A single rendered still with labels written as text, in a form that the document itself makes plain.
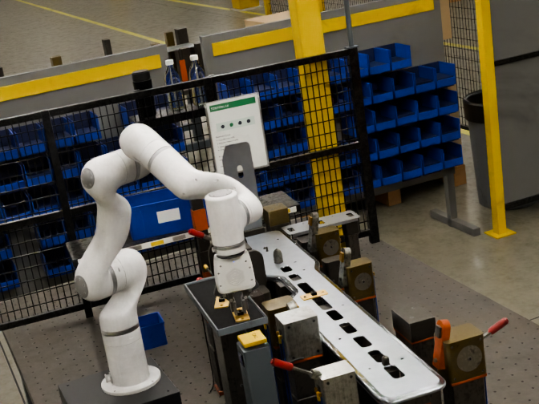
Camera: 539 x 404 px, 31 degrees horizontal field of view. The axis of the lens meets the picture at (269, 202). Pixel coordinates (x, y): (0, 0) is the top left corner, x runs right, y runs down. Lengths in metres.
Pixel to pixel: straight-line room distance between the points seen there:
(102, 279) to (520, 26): 3.65
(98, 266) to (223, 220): 0.60
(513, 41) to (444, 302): 2.65
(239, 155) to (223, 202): 1.19
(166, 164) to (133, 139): 0.13
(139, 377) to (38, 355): 0.73
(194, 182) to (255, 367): 0.50
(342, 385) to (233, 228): 0.48
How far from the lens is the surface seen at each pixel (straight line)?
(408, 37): 5.92
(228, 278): 2.55
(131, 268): 3.04
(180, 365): 3.46
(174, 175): 2.57
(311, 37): 4.00
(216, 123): 3.89
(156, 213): 3.72
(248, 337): 2.49
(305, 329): 2.67
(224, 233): 2.49
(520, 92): 6.06
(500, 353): 3.27
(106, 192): 2.78
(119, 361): 3.11
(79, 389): 3.23
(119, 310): 3.07
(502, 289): 5.42
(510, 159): 6.10
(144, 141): 2.65
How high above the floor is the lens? 2.23
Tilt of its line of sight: 18 degrees down
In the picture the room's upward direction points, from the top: 9 degrees counter-clockwise
